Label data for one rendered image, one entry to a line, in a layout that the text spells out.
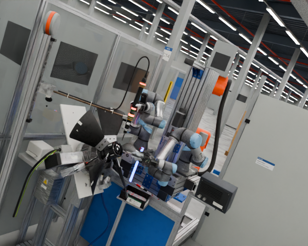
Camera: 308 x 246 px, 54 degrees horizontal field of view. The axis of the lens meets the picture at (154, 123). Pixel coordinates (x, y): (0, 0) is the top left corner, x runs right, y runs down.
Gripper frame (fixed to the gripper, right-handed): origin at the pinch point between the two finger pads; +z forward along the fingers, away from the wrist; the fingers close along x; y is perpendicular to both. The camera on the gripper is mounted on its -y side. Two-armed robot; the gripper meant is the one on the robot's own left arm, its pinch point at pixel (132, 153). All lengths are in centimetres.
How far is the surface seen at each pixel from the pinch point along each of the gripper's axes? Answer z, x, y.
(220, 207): -70, 8, 26
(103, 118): 29.5, -18.2, -4.5
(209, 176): -58, -8, 14
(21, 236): 63, 106, -6
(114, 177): 7.4, 22.1, 3.0
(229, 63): -160, -86, -369
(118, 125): 17.6, -17.1, -3.6
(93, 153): 28.3, 3.5, 12.4
